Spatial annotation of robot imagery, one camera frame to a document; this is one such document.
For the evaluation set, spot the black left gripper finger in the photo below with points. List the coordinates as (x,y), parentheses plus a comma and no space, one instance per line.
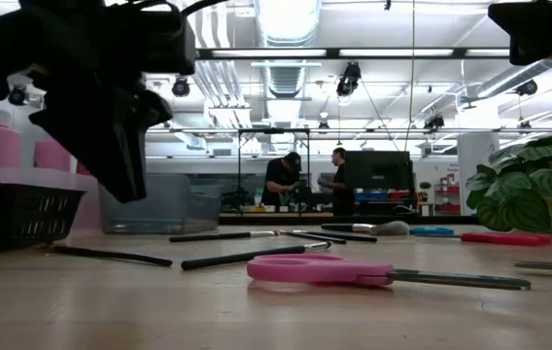
(154,112)
(111,155)

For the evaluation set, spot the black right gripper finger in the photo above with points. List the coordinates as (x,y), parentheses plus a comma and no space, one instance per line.
(533,29)

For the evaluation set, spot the dark pink paint bottle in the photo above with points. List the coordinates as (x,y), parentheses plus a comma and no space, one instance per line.
(83,168)

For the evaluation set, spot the smoky grey plastic bin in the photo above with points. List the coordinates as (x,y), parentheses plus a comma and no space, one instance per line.
(183,209)

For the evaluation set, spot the black powder brush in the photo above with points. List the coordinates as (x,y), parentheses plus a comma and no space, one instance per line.
(388,228)

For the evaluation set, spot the black ceiling spotlight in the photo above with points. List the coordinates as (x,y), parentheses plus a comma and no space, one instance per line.
(527,87)
(17,95)
(349,78)
(434,122)
(181,87)

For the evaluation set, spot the black mesh basket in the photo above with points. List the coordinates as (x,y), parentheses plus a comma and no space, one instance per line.
(13,214)

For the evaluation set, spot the person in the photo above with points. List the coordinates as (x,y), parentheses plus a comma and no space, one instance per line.
(340,185)
(278,180)

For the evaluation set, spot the green striped potted plant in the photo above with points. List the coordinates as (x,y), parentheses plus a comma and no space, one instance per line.
(524,209)

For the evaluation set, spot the red storage shelf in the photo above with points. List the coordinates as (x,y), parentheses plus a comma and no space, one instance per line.
(448,206)

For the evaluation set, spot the black monitor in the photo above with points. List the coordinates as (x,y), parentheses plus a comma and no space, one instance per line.
(378,170)

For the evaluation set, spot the red scissors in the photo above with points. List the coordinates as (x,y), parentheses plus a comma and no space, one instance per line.
(504,238)

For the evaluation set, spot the pink scissors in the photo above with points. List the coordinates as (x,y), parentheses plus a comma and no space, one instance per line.
(315,269)

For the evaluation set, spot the orange scissors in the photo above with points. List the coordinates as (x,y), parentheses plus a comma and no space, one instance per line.
(548,266)

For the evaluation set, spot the thin black station frame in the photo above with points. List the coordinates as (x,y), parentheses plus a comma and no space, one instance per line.
(273,130)

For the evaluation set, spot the silver ventilation duct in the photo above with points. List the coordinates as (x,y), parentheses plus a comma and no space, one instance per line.
(288,29)

